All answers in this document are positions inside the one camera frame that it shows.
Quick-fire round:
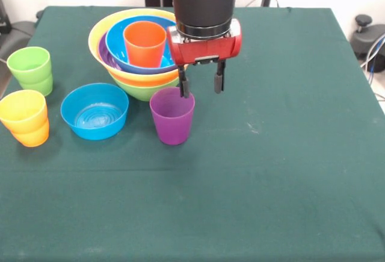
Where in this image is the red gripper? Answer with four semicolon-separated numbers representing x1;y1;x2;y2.
166;18;243;99

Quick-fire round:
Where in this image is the purple cup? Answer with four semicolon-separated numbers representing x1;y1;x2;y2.
149;86;196;145

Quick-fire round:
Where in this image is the red-orange cup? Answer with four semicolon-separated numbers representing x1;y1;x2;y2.
123;20;167;69

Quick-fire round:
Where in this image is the large blue bowl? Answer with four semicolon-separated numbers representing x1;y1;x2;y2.
105;16;181;75

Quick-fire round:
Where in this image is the purple bowl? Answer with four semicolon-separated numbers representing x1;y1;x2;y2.
97;30;181;76

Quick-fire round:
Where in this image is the yellow bowl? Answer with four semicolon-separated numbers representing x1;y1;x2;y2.
88;8;189;88

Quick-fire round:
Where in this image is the green bowl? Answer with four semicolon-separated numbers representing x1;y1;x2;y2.
114;73;181;102

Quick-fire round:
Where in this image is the small blue bowl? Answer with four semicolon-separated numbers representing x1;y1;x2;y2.
60;83;130;141

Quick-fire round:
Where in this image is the dark green table cloth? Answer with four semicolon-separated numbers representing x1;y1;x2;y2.
0;5;385;262

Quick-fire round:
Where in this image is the green cup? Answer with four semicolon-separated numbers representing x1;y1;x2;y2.
20;73;54;97
6;46;52;87

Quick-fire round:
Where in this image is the black stand with knob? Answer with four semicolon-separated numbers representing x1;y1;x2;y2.
350;14;385;73

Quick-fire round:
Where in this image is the orange cup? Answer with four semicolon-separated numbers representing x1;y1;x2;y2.
11;120;50;148

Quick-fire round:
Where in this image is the yellow cup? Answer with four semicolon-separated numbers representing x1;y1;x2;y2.
0;89;49;135

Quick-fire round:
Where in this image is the dark equipment box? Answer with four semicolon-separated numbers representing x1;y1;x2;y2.
0;0;13;36

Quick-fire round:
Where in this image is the blue cable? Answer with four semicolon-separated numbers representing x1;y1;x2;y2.
360;31;385;75

